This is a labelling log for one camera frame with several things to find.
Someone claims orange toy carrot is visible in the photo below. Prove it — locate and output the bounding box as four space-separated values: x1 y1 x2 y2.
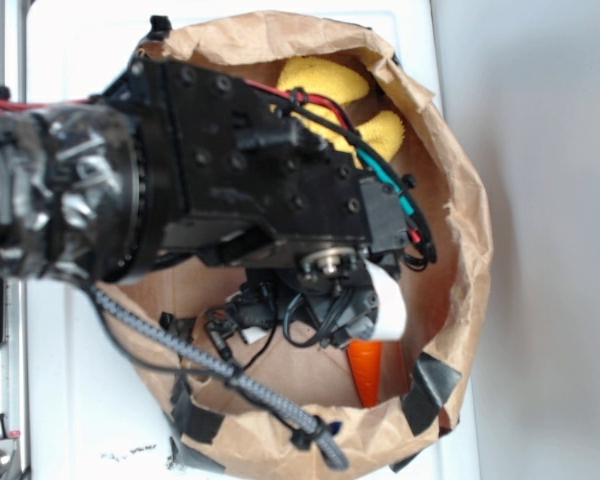
347 340 382 408

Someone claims brown paper bag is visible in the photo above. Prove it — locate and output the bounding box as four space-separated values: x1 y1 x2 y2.
99 11 493 479

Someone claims grey braided cable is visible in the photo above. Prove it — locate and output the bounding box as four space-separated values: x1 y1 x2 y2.
90 282 350 472

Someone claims yellow cloth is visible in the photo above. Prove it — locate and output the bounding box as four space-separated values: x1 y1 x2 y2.
276 56 405 162

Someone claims metal corner bracket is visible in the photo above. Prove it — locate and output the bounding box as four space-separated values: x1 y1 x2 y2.
0 438 21 480

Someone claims aluminium frame rail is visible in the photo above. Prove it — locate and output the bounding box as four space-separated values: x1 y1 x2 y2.
0 1 32 479

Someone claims white ribbon cable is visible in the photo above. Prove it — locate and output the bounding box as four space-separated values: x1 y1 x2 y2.
365 259 408 342

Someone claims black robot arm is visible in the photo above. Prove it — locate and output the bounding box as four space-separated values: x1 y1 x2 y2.
0 58 437 283

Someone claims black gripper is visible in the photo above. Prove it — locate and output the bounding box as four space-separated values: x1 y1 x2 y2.
102 57 439 296

